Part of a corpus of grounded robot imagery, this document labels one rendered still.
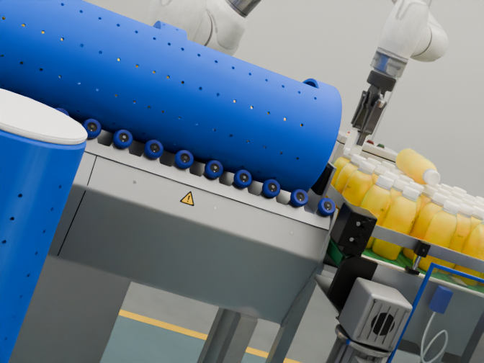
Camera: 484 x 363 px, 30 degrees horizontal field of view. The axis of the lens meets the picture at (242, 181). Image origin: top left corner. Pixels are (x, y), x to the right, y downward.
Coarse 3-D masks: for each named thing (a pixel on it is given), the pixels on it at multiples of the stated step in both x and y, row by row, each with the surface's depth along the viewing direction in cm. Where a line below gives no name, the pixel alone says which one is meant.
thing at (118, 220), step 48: (144, 144) 226; (96, 192) 204; (144, 192) 207; (192, 192) 210; (288, 192) 238; (96, 240) 211; (144, 240) 212; (192, 240) 213; (240, 240) 214; (288, 240) 218; (192, 288) 222; (240, 288) 223; (288, 288) 224
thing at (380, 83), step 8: (376, 72) 240; (368, 80) 241; (376, 80) 239; (384, 80) 239; (392, 80) 239; (376, 88) 241; (384, 88) 239; (392, 88) 241; (376, 96) 240; (384, 96) 240
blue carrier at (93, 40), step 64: (0, 0) 190; (64, 0) 196; (0, 64) 193; (64, 64) 194; (128, 64) 198; (192, 64) 203; (128, 128) 206; (192, 128) 205; (256, 128) 207; (320, 128) 211
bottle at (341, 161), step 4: (344, 156) 246; (336, 160) 247; (340, 160) 246; (344, 160) 245; (348, 160) 245; (336, 164) 246; (340, 164) 245; (344, 164) 245; (340, 168) 245; (336, 172) 245; (336, 176) 245; (332, 180) 246; (332, 184) 246
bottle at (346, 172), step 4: (348, 164) 240; (352, 164) 240; (356, 164) 239; (344, 168) 240; (348, 168) 239; (352, 168) 239; (356, 168) 239; (340, 172) 241; (344, 172) 239; (348, 172) 239; (352, 172) 238; (340, 176) 240; (344, 176) 239; (348, 176) 238; (336, 180) 242; (340, 180) 240; (344, 180) 239; (336, 184) 241; (340, 184) 240; (344, 184) 239; (336, 188) 240; (340, 188) 239; (340, 192) 239
